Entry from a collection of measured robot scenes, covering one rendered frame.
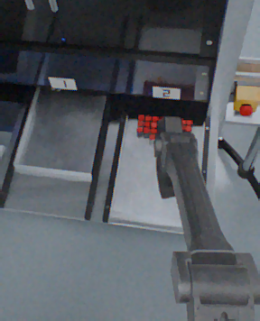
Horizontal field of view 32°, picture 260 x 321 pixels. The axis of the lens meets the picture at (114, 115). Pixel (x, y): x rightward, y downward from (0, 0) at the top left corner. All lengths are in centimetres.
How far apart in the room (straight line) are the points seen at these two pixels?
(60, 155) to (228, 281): 99
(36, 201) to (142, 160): 36
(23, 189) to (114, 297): 93
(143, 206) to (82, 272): 94
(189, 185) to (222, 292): 22
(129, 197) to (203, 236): 78
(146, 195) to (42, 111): 48
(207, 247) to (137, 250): 165
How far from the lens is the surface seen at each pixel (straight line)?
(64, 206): 145
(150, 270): 227
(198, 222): 70
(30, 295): 233
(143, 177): 145
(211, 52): 126
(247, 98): 144
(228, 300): 62
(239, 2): 111
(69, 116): 158
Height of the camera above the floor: 223
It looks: 60 degrees down
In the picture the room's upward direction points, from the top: 10 degrees counter-clockwise
